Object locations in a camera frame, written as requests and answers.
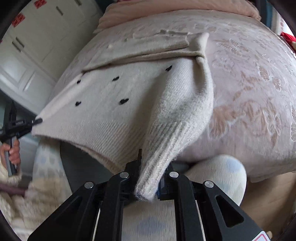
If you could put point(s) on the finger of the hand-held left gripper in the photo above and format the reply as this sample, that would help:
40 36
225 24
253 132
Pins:
13 135
27 122

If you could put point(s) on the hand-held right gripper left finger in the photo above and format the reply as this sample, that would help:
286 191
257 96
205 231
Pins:
133 176

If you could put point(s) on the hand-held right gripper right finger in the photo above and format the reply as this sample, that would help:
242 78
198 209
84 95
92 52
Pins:
163 188

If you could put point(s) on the cream knit sweater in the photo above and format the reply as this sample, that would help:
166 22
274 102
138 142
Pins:
111 115

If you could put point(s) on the person's left forearm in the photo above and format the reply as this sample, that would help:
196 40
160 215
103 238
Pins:
13 204

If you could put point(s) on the person's left hand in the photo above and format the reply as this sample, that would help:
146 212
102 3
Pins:
15 153

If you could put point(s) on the white wardrobe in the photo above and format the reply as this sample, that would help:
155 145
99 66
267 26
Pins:
46 46

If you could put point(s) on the pink butterfly print blanket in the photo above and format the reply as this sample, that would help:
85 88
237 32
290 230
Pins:
242 97

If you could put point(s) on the pink duvet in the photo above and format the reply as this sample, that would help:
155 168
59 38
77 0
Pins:
180 11

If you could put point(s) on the red cloth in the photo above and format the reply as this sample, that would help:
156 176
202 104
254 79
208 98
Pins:
288 38

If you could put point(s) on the white floral curtain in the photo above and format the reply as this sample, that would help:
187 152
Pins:
281 23

